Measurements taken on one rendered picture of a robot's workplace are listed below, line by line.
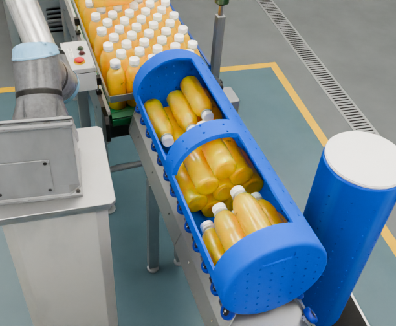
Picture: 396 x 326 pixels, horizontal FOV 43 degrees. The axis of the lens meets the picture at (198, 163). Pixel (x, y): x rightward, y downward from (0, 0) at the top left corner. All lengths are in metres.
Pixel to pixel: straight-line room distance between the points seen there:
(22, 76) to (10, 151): 0.20
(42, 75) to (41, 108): 0.09
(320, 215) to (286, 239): 0.65
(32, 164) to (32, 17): 0.47
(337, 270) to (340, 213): 0.30
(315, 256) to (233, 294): 0.22
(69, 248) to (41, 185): 0.24
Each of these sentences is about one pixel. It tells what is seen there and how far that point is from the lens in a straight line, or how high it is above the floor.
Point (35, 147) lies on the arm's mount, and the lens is 1.24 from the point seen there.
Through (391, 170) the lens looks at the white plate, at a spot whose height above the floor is 1.04.
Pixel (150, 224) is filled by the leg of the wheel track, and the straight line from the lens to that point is 2.29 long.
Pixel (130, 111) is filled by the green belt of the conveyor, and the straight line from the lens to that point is 2.03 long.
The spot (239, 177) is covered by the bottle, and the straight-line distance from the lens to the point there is 1.46.
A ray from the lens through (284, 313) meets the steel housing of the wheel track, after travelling 1.44.
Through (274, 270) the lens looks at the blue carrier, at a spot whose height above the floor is 1.15.
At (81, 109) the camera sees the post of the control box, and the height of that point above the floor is 0.86.
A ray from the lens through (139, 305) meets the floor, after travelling 2.49.
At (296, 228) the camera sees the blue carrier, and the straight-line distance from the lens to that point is 1.22.
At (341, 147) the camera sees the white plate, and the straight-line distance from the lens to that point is 1.78.
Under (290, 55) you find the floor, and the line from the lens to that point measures 4.27.
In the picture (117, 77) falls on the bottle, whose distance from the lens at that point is 1.95.
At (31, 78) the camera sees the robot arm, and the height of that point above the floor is 1.41.
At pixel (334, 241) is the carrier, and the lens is 1.87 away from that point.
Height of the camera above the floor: 2.14
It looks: 43 degrees down
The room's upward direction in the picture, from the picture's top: 5 degrees clockwise
